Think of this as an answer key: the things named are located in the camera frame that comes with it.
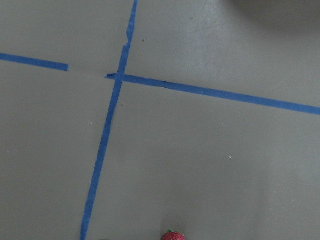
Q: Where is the red strawberry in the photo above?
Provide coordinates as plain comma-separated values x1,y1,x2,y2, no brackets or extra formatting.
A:
161,229,186,240

